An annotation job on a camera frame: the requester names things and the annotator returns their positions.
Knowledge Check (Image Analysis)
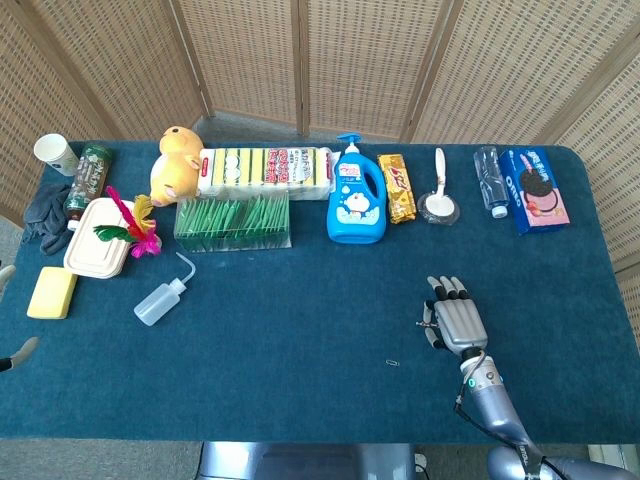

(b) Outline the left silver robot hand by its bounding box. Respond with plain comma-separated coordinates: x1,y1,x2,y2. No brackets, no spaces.
0,264,41,374

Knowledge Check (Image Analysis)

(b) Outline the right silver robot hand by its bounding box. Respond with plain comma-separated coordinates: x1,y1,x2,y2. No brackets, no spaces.
422,274,489,359

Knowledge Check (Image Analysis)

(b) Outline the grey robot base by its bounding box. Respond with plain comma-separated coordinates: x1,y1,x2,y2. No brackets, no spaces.
197,441,427,480

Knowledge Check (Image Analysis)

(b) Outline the yellow snack bar packet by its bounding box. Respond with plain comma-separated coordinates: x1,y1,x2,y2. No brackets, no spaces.
376,153,418,225

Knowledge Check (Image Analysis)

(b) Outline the yellow foam sponge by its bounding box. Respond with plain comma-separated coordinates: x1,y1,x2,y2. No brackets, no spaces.
26,266,79,321

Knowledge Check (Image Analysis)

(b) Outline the clear round plastic lid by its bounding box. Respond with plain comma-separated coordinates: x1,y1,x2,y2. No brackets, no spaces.
416,192,461,226

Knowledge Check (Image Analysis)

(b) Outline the beige lidded food container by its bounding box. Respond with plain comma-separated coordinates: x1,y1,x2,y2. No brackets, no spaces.
62,197,136,280

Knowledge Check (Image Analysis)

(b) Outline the white ceramic spoon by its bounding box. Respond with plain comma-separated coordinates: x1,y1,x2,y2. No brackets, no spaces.
422,147,454,218

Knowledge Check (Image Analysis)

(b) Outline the grey crumpled cloth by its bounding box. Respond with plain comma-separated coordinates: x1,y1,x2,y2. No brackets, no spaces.
21,182,75,257

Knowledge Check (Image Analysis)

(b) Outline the translucent squeeze wash bottle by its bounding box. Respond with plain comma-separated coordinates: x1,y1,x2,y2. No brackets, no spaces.
133,252,197,327

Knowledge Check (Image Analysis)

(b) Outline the clear plastic water bottle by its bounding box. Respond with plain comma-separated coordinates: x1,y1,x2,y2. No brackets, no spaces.
473,145,511,219

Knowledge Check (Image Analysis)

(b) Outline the blue Oreo cookie box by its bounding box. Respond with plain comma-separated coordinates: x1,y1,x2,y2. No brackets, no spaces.
498,146,572,236

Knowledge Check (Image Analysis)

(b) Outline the blue pump detergent bottle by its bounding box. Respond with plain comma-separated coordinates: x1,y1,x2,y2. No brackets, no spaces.
326,132,389,245

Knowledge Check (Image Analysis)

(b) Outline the colourful feather shuttlecock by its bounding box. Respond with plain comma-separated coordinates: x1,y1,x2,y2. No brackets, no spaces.
92,185,163,259

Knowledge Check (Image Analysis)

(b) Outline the dark green tea bottle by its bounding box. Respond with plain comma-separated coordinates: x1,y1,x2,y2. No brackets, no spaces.
62,143,113,222

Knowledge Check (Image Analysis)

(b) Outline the white paper cup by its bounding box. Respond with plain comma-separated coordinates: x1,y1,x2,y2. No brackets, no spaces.
33,133,81,177

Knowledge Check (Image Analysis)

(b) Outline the blue felt table cover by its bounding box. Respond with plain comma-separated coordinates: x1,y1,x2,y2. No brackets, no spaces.
0,140,640,445

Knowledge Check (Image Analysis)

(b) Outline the yellow plush hamster toy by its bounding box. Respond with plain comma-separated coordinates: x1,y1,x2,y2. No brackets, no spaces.
149,126,206,208

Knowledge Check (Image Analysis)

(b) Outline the packaged yellow sponge multipack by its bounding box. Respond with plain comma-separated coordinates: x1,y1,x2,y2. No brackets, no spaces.
197,146,337,202

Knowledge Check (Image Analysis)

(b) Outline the clear box of green packets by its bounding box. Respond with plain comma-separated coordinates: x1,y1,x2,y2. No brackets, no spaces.
173,192,293,253

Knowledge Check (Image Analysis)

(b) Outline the woven bamboo folding screen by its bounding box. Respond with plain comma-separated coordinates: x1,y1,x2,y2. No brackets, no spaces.
0,0,640,346

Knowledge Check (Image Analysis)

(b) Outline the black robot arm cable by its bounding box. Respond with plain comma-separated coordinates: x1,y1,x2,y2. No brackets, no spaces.
453,394,576,479

